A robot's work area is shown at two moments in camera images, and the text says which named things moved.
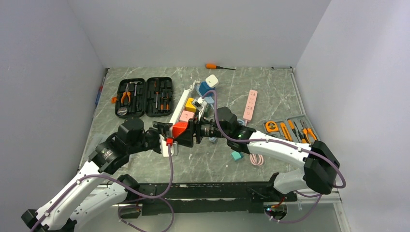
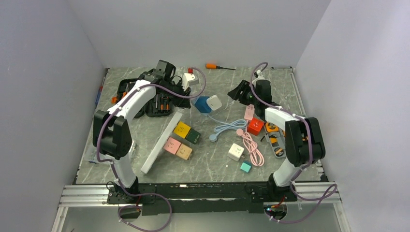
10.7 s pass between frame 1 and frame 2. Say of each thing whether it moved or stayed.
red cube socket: moved
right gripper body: moved
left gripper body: moved
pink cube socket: moved
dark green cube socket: moved
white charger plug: moved
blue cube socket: moved
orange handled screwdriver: stayed
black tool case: stayed
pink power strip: stayed
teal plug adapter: moved
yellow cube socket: moved
